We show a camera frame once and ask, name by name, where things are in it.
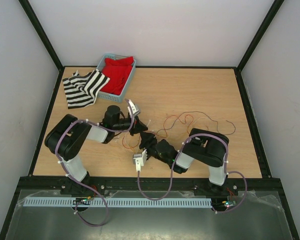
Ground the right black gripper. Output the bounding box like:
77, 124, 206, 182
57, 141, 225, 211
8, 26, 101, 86
139, 130, 171, 165

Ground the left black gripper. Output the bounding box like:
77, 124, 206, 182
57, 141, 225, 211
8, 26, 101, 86
113, 115, 148, 136

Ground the white wire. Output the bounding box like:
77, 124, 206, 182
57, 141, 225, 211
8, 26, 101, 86
114, 117, 216, 151

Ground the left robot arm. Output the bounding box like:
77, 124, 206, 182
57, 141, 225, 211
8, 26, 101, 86
44, 100, 148, 195

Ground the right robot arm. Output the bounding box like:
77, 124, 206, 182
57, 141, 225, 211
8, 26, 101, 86
139, 128, 229, 195

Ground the red cloth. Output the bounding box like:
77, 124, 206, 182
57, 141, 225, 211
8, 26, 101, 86
101, 56, 134, 96

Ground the black white striped cloth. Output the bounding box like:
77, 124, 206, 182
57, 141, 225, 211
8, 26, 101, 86
62, 69, 110, 109

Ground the left circuit board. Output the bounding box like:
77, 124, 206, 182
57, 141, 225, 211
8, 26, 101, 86
72, 197, 93, 205

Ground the circuit board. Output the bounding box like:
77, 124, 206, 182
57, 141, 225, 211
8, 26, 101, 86
72, 197, 93, 205
222, 200, 237, 208

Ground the right circuit board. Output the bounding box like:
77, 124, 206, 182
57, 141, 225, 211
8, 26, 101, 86
222, 200, 237, 208

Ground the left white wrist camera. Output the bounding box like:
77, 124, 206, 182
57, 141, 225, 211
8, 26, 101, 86
127, 99, 141, 117

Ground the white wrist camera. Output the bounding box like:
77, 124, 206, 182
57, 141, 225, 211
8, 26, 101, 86
132, 149, 148, 172
127, 99, 141, 117

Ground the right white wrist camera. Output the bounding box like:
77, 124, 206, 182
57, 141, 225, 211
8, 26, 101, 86
132, 149, 148, 172

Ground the grey slotted cable duct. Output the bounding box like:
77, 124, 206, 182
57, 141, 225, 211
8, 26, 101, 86
21, 197, 212, 209

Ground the black aluminium frame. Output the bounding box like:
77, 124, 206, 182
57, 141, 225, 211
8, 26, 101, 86
0, 0, 300, 240

